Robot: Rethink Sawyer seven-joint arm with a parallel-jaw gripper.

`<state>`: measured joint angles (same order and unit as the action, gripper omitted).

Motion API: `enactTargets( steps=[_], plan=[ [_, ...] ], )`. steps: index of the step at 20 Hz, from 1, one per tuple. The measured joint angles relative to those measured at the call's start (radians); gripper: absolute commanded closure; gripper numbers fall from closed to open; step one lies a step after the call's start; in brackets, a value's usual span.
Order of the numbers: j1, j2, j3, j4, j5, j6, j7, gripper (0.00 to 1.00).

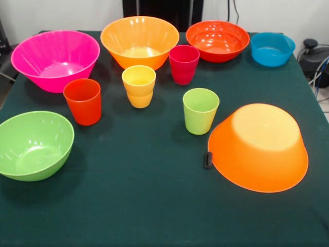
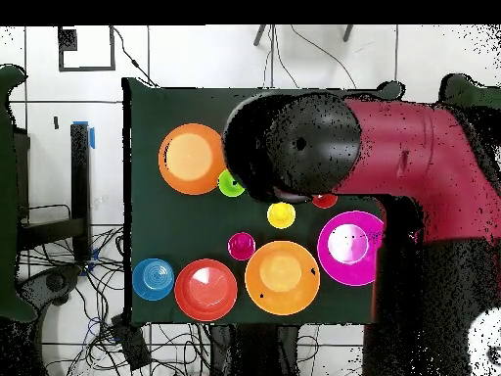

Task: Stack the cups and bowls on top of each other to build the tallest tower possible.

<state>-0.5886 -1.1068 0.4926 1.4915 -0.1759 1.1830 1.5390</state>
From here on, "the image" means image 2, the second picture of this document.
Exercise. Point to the green cloth covered table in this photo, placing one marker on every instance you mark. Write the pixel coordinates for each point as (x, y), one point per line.
(11, 196)

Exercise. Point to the orange plastic bowl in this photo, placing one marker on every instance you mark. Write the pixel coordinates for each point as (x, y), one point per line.
(282, 274)
(188, 156)

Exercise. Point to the dark green tablecloth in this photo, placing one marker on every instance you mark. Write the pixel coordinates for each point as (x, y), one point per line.
(176, 219)

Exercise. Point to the crimson plastic cup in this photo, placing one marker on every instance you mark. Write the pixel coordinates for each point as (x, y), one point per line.
(240, 246)

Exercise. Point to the black square floor frame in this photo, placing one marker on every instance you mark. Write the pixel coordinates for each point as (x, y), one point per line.
(86, 69)

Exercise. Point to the black office chair base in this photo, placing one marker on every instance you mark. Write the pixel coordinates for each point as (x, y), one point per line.
(54, 282)

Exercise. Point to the red plastic bowl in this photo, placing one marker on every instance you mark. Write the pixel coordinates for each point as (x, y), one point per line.
(205, 290)

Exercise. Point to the red plastic cup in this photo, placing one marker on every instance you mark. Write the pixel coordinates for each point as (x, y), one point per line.
(325, 201)

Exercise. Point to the blue plastic bowl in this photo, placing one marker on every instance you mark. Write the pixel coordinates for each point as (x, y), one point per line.
(152, 279)

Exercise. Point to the yellow plastic cup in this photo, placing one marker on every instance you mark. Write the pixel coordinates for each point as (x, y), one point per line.
(281, 215)

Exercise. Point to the pink plastic bowl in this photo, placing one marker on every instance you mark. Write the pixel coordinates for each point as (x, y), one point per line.
(332, 268)

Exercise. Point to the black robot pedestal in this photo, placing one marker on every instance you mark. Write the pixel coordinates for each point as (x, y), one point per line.
(254, 352)

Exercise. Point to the black power strip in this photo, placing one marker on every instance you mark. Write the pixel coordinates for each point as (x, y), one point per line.
(131, 344)

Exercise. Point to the green plastic cup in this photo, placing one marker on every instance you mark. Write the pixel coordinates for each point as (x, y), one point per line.
(229, 188)

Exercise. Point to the green table with white boxes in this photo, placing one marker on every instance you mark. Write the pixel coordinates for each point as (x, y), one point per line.
(462, 88)

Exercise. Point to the black bench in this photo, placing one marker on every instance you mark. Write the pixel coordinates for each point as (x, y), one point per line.
(80, 188)

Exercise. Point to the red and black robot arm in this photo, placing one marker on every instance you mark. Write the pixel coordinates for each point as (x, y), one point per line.
(411, 156)

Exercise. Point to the small black floor marker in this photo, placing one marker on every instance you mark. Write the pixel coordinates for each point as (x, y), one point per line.
(56, 122)

